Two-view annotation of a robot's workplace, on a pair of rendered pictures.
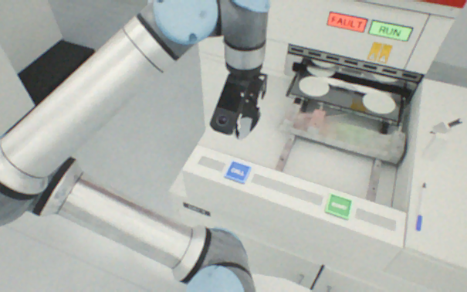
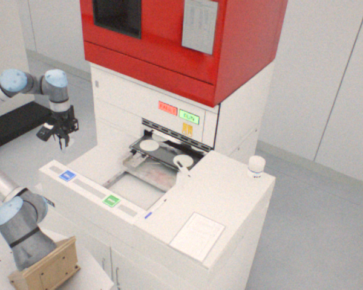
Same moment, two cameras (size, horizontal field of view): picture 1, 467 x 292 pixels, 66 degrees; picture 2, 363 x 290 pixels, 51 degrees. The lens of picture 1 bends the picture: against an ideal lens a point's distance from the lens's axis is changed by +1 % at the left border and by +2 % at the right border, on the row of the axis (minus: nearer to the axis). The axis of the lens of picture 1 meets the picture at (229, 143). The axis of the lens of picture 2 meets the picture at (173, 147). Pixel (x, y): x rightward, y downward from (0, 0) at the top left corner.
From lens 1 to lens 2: 1.02 m
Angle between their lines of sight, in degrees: 15
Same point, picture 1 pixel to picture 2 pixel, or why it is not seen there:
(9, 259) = not seen: outside the picture
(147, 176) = not seen: hidden behind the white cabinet
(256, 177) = (77, 180)
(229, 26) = (45, 90)
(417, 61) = (206, 138)
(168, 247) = (2, 188)
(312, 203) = (98, 197)
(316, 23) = (153, 107)
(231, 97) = (49, 124)
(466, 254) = (163, 233)
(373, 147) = (164, 184)
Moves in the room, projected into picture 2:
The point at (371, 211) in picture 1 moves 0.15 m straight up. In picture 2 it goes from (127, 206) to (127, 179)
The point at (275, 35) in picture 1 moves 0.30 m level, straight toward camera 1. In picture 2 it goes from (134, 111) to (108, 139)
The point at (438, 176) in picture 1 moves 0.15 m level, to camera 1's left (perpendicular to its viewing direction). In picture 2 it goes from (178, 198) to (144, 191)
